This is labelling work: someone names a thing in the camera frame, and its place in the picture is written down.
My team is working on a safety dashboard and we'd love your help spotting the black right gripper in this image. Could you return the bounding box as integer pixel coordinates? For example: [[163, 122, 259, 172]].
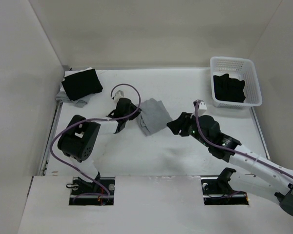
[[167, 112, 210, 147]]

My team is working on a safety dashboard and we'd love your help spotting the grey tank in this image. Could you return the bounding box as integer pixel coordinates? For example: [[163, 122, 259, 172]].
[[136, 98, 173, 137], [55, 87, 94, 108]]

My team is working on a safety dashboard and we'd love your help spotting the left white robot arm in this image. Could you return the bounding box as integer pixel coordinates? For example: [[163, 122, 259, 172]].
[[57, 97, 141, 195]]

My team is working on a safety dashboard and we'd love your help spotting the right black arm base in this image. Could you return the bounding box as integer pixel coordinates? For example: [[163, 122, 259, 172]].
[[201, 168, 249, 206]]

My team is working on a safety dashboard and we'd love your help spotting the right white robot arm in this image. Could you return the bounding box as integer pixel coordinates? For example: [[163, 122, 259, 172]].
[[167, 112, 293, 216]]

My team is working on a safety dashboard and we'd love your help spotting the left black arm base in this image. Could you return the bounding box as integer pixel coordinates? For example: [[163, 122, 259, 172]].
[[66, 174, 116, 206]]

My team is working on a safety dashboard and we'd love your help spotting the folded black tank top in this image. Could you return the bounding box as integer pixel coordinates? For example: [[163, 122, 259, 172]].
[[62, 69, 103, 101]]

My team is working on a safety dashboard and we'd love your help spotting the black tank top in basket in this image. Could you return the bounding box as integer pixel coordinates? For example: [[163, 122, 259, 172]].
[[213, 74, 246, 103]]

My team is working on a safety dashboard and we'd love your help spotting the folded grey tank top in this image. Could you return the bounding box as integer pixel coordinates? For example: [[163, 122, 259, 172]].
[[55, 87, 94, 108]]

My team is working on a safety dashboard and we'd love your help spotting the folded white tank top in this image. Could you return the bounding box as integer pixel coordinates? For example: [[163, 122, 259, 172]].
[[63, 67, 92, 81]]

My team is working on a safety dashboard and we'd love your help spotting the white plastic basket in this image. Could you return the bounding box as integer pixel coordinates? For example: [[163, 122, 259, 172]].
[[210, 57, 262, 109]]

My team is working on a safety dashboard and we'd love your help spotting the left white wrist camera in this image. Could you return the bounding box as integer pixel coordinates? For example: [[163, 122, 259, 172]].
[[112, 90, 125, 103]]

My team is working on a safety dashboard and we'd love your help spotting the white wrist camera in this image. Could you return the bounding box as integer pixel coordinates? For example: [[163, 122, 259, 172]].
[[112, 90, 125, 103], [193, 99, 207, 117]]

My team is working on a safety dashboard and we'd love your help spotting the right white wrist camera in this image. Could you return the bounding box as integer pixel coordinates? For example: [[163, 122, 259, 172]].
[[193, 99, 207, 117]]

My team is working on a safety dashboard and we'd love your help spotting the silver table rail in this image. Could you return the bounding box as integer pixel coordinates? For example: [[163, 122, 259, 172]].
[[37, 100, 63, 176]]

